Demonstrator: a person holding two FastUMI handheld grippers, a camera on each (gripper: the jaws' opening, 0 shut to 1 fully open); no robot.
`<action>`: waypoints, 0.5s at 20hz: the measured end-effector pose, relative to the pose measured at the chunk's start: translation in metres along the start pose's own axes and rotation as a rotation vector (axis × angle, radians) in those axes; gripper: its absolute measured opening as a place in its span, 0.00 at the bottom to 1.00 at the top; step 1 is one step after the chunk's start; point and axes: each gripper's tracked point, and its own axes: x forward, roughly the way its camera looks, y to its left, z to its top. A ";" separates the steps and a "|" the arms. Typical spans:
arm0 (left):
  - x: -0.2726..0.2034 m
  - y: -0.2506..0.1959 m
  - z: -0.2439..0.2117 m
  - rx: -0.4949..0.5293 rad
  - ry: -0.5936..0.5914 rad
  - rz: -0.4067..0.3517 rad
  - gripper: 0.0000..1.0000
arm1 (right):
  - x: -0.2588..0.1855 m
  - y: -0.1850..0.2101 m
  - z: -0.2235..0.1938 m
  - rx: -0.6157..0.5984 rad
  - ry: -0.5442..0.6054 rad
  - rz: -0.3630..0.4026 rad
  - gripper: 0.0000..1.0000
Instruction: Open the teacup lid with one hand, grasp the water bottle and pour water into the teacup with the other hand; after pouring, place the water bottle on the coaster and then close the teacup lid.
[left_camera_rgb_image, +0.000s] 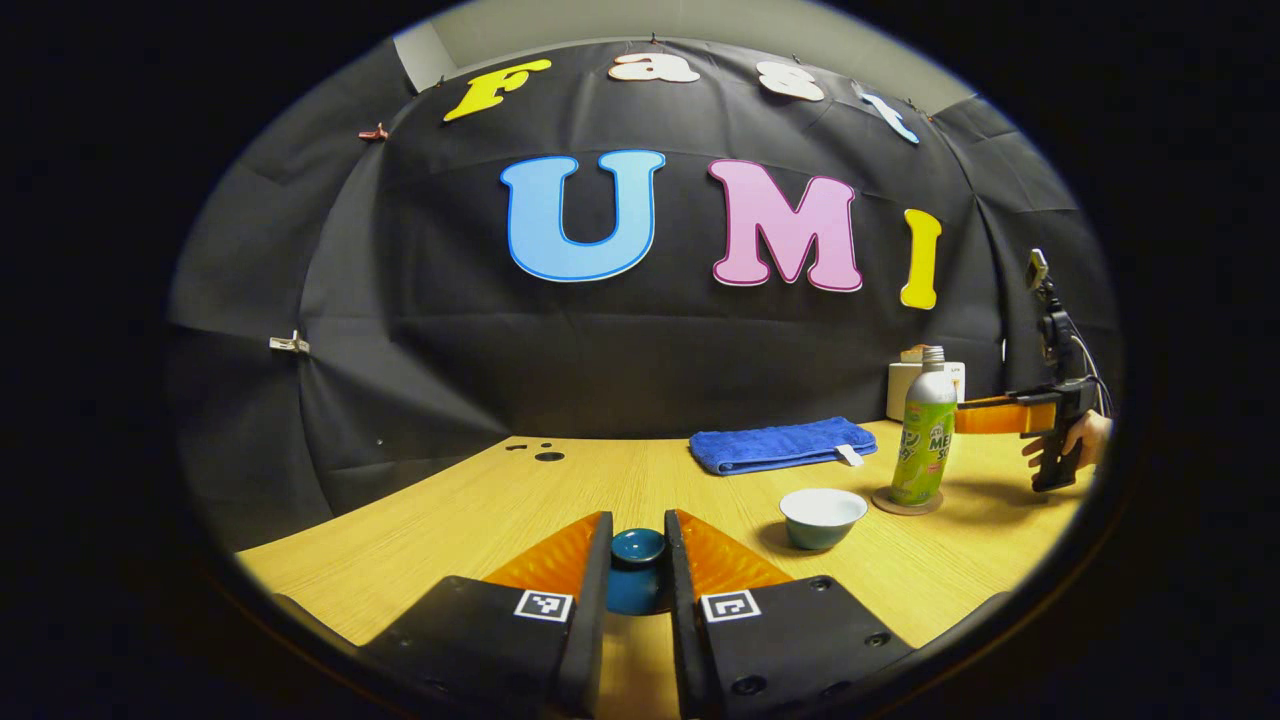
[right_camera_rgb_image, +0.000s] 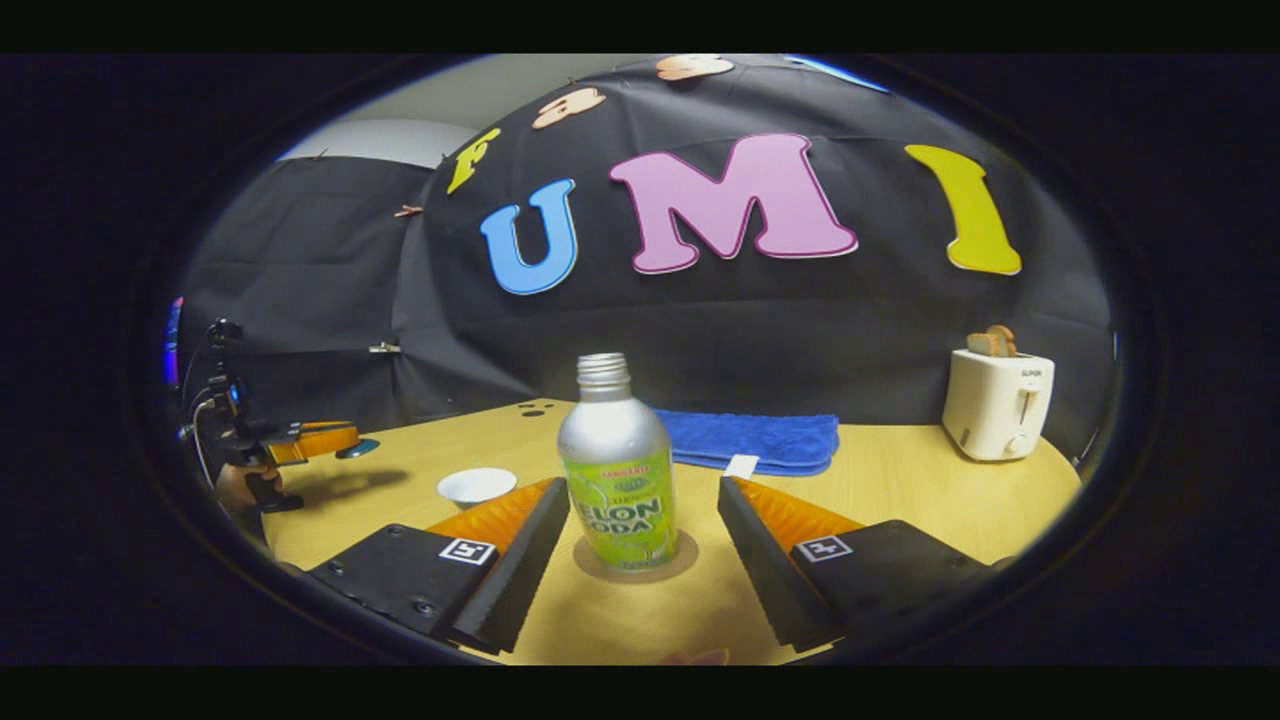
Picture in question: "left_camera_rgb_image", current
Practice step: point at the pale green teacup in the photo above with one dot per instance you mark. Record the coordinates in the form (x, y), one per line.
(822, 520)

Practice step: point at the round brown coaster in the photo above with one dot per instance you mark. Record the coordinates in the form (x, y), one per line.
(885, 505)

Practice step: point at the red clip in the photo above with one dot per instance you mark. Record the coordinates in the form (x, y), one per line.
(374, 132)

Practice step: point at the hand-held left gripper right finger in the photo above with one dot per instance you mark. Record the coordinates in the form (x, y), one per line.
(685, 620)

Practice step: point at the bread slice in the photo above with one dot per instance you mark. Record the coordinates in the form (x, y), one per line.
(910, 354)

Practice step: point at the white clip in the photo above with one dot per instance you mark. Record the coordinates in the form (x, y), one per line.
(289, 344)

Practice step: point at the white toaster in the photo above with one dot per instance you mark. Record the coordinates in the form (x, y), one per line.
(897, 395)

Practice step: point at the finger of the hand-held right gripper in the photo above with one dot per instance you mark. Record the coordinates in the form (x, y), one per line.
(1005, 415)

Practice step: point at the silver green water bottle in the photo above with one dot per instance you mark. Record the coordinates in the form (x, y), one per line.
(923, 440)

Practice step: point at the black backdrop cloth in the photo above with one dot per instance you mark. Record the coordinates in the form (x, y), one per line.
(600, 350)

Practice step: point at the folded blue towel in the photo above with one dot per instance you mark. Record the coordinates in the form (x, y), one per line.
(780, 445)

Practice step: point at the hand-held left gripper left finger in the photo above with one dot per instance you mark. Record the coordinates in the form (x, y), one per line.
(592, 620)

